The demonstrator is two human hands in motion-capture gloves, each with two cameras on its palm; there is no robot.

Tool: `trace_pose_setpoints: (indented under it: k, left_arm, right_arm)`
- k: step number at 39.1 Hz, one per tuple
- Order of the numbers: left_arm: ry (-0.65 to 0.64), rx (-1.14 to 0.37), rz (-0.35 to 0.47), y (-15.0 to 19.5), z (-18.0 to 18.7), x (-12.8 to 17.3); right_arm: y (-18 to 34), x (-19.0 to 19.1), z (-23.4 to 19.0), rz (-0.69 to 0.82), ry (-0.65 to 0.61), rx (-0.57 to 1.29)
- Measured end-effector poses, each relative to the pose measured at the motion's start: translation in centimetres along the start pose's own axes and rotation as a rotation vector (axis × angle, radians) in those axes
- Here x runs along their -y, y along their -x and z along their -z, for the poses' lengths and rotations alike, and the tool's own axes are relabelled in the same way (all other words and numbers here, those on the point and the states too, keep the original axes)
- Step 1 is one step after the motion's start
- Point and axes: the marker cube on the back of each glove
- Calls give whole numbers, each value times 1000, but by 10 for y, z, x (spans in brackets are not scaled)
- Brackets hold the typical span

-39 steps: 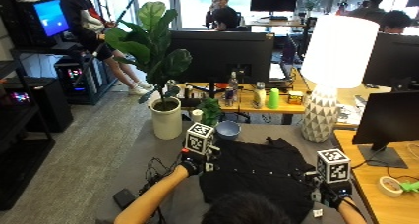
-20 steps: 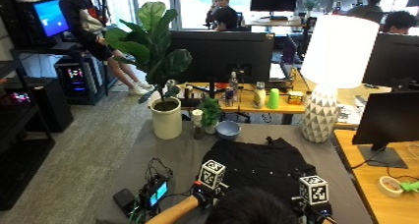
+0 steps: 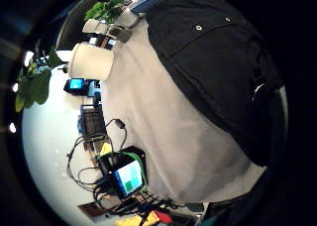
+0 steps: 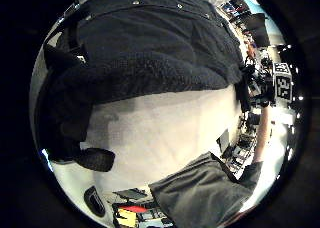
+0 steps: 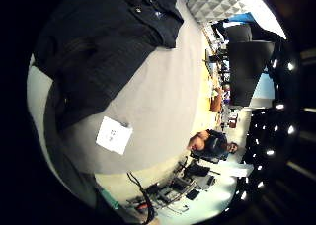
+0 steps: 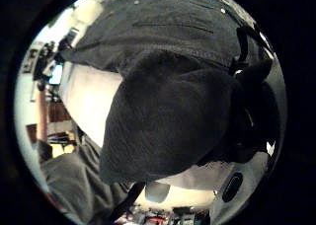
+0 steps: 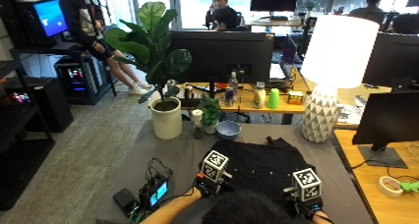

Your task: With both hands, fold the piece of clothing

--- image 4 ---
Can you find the black snap-button garment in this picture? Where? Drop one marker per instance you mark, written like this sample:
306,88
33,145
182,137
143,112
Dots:
156,44

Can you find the black laptop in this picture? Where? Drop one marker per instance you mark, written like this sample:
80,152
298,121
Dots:
130,194

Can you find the yellow box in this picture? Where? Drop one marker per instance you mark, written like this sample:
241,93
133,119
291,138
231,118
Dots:
128,218

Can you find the red flat item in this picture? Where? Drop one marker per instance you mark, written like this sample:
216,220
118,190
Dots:
134,209

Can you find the person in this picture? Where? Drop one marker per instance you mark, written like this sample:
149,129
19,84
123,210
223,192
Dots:
200,191

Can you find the cluttered desk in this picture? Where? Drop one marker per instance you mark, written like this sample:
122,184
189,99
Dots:
242,149

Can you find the white marker cube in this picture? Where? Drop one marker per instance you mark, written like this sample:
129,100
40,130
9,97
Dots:
283,84

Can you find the black monitor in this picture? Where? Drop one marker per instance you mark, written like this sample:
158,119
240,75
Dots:
258,29

